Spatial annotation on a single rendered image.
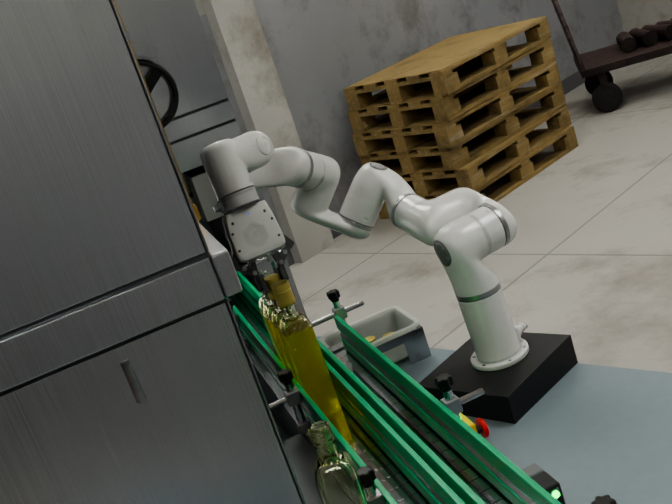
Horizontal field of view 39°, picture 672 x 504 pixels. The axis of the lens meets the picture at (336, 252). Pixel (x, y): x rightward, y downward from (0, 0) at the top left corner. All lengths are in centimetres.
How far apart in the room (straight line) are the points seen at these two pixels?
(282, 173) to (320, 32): 425
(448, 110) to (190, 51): 294
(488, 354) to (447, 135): 365
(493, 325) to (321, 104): 429
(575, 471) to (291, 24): 466
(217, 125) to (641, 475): 168
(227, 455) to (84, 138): 46
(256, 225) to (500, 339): 56
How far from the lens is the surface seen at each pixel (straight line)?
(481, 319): 194
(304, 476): 169
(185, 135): 282
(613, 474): 169
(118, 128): 117
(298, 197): 207
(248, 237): 180
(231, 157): 180
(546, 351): 199
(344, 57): 631
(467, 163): 570
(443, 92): 553
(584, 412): 188
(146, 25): 280
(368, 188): 207
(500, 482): 145
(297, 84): 600
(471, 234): 188
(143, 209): 118
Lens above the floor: 170
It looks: 17 degrees down
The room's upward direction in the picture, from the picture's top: 19 degrees counter-clockwise
